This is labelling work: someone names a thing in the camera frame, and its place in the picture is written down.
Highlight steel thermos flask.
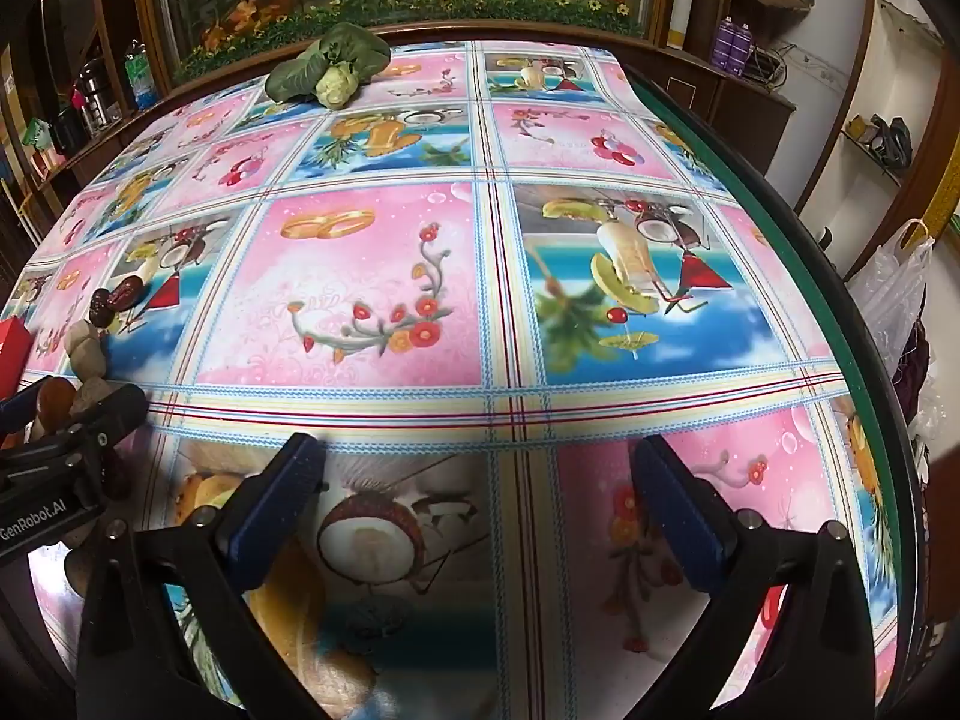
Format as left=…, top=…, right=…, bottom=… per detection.
left=75, top=58, right=122, bottom=137

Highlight red gift box tray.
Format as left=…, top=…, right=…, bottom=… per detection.
left=0, top=317, right=35, bottom=385

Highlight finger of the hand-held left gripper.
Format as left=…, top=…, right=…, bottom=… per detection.
left=0, top=381, right=50, bottom=430
left=34, top=382, right=151, bottom=502

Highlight purple spray can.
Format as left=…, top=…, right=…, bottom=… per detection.
left=712, top=15, right=752, bottom=74

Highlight printed fruit tablecloth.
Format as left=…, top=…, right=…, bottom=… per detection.
left=0, top=40, right=901, bottom=720

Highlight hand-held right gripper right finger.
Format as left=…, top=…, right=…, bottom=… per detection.
left=632, top=435, right=878, bottom=720

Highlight dark shoes on rack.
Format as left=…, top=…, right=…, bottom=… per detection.
left=846, top=114, right=914, bottom=167

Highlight green packet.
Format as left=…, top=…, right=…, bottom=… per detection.
left=21, top=118, right=55, bottom=160

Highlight green bok choy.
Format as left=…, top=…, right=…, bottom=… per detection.
left=265, top=21, right=392, bottom=110

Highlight black mug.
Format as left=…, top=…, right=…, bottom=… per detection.
left=51, top=105, right=85, bottom=160

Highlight clear plastic bottle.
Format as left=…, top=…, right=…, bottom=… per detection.
left=123, top=40, right=156, bottom=111

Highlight white plastic bag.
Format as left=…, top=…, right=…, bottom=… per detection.
left=846, top=219, right=938, bottom=395

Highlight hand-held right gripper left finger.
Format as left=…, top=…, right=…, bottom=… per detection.
left=75, top=431, right=331, bottom=720

